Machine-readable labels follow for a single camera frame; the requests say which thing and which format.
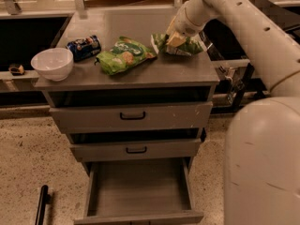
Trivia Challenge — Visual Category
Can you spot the grey middle drawer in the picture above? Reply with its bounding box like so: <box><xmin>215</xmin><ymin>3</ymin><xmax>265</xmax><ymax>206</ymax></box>
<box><xmin>70</xmin><ymin>139</ymin><xmax>201</xmax><ymax>162</ymax></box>

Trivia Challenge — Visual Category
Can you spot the black tray stand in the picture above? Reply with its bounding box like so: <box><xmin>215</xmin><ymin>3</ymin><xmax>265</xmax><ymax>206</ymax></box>
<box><xmin>203</xmin><ymin>0</ymin><xmax>300</xmax><ymax>111</ymax></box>

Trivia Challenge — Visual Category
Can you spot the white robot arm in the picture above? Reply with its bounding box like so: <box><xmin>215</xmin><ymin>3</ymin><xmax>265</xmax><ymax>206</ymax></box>
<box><xmin>168</xmin><ymin>0</ymin><xmax>300</xmax><ymax>225</ymax></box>

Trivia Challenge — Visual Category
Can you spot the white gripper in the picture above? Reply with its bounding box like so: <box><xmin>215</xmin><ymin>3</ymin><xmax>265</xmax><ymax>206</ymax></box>
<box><xmin>166</xmin><ymin>2</ymin><xmax>203</xmax><ymax>47</ymax></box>

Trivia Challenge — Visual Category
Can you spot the black handle bar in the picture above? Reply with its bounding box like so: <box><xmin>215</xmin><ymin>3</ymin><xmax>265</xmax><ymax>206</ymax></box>
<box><xmin>35</xmin><ymin>185</ymin><xmax>51</xmax><ymax>225</ymax></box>

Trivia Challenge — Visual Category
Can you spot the grey drawer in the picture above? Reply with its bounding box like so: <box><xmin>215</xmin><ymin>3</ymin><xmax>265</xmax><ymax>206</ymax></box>
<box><xmin>70</xmin><ymin>139</ymin><xmax>201</xmax><ymax>162</ymax></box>
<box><xmin>74</xmin><ymin>158</ymin><xmax>203</xmax><ymax>225</ymax></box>
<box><xmin>50</xmin><ymin>102</ymin><xmax>212</xmax><ymax>133</ymax></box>

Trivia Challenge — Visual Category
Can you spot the yellow tape measure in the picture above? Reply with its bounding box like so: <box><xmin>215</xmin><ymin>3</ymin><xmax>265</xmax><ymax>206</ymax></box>
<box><xmin>8</xmin><ymin>64</ymin><xmax>25</xmax><ymax>76</ymax></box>

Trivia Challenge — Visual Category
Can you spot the green cracker snack bag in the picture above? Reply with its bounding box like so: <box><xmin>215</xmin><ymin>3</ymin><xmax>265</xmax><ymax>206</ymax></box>
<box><xmin>95</xmin><ymin>37</ymin><xmax>157</xmax><ymax>75</ymax></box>

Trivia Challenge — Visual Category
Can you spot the grey drawer cabinet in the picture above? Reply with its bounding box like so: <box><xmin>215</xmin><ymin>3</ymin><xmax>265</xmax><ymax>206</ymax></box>
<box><xmin>33</xmin><ymin>7</ymin><xmax>220</xmax><ymax>225</ymax></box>

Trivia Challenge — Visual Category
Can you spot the white bowl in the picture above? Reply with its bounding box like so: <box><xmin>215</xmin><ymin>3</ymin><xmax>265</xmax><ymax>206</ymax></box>
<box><xmin>31</xmin><ymin>48</ymin><xmax>74</xmax><ymax>82</ymax></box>

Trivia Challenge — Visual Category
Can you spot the green jalapeno chip bag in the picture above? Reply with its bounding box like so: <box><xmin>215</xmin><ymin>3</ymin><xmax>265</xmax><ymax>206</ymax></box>
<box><xmin>151</xmin><ymin>34</ymin><xmax>203</xmax><ymax>56</ymax></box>

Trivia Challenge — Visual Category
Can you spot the blue soda can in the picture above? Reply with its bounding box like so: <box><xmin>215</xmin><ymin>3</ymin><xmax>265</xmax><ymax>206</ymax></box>
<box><xmin>66</xmin><ymin>35</ymin><xmax>101</xmax><ymax>62</ymax></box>

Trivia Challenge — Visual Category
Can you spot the grey bottom drawer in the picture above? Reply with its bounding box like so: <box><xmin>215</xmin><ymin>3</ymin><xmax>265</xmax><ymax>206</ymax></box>
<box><xmin>74</xmin><ymin>158</ymin><xmax>203</xmax><ymax>225</ymax></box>

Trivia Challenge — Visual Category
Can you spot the grey top drawer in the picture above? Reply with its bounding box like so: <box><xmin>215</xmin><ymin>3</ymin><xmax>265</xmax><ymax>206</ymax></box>
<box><xmin>50</xmin><ymin>102</ymin><xmax>212</xmax><ymax>133</ymax></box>

